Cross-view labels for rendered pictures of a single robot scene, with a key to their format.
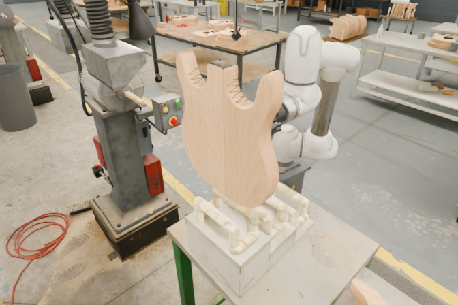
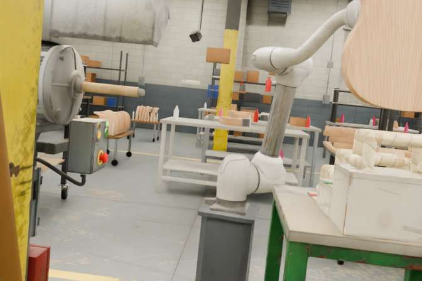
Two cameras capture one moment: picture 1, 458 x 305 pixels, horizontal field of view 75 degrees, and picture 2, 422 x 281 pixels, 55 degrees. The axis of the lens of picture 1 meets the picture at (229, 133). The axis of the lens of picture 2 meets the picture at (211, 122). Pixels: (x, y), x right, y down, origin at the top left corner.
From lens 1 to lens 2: 1.34 m
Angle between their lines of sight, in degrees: 50
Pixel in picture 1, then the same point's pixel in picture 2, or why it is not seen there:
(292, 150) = (250, 181)
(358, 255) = not seen: outside the picture
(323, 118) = (281, 132)
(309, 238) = not seen: hidden behind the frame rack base
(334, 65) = (301, 67)
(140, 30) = not seen: outside the picture
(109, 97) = (60, 88)
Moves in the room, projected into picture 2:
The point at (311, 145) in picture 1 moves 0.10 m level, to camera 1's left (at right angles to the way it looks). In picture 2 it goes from (270, 169) to (257, 170)
